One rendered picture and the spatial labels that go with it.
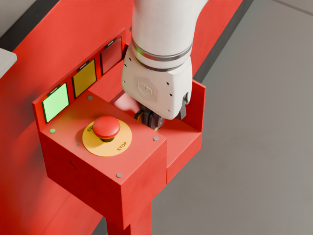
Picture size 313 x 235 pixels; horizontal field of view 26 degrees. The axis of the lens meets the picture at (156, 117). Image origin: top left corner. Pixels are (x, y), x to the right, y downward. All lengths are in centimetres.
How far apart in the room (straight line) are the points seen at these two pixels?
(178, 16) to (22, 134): 43
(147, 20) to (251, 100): 127
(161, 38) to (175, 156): 25
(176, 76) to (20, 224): 51
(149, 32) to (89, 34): 41
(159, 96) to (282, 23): 144
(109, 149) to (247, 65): 128
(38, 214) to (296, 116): 98
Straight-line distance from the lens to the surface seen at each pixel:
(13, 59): 80
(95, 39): 130
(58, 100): 100
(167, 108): 97
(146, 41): 88
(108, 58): 105
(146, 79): 96
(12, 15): 105
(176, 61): 91
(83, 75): 102
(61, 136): 100
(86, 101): 104
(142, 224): 123
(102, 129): 96
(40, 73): 115
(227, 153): 196
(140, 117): 107
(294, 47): 229
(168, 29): 86
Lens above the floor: 155
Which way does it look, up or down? 50 degrees down
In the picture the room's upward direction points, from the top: straight up
